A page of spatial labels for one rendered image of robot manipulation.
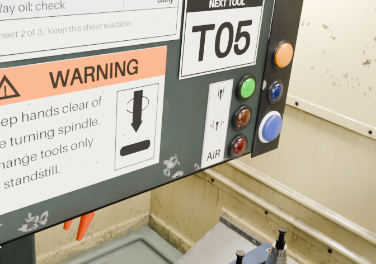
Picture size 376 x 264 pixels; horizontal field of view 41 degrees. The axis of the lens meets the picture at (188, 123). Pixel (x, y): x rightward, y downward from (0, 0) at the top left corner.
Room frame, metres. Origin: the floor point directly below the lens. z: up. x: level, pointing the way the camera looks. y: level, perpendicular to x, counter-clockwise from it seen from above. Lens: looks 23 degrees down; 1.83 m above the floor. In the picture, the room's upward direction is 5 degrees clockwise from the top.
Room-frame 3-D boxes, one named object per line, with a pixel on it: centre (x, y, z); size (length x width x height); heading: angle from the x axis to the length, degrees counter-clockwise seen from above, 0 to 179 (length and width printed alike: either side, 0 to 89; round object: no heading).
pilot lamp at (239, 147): (0.46, -0.05, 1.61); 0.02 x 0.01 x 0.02; 134
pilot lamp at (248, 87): (0.46, -0.05, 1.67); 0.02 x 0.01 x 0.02; 134
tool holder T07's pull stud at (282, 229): (0.73, -0.18, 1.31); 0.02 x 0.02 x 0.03
